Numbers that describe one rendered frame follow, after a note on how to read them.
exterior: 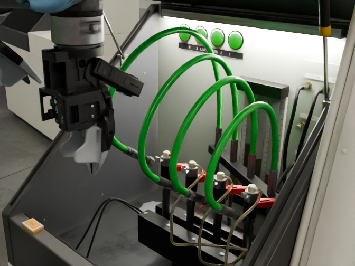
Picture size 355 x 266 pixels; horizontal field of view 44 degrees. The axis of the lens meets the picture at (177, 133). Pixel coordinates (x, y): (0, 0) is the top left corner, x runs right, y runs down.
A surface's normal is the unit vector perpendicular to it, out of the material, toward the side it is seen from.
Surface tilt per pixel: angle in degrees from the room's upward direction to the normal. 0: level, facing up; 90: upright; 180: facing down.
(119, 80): 90
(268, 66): 90
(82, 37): 91
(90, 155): 93
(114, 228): 0
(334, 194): 76
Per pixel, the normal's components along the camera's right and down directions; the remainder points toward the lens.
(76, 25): 0.13, 0.35
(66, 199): 0.73, 0.25
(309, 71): -0.68, 0.25
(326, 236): -0.65, 0.02
